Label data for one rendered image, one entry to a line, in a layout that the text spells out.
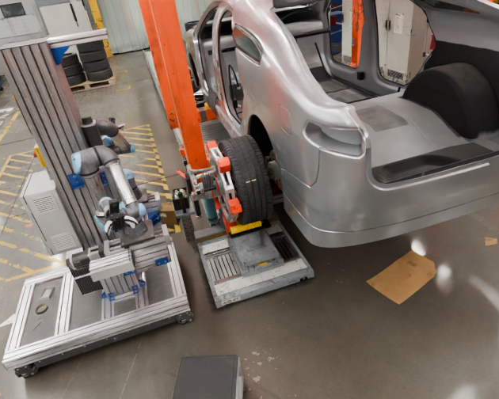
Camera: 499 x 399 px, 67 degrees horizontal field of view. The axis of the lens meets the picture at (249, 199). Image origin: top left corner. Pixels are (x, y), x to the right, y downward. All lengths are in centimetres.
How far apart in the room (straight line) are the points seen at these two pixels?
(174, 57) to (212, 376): 215
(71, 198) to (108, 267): 50
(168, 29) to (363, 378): 265
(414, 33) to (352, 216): 531
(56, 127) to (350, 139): 166
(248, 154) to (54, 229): 136
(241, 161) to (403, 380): 171
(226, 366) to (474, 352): 157
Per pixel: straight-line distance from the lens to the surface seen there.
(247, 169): 257
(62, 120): 247
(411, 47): 713
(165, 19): 294
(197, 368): 236
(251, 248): 317
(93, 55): 1085
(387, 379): 268
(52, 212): 267
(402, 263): 338
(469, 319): 310
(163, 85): 499
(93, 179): 237
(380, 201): 206
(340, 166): 192
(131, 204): 224
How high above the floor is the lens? 224
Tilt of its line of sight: 32 degrees down
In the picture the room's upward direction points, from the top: 8 degrees counter-clockwise
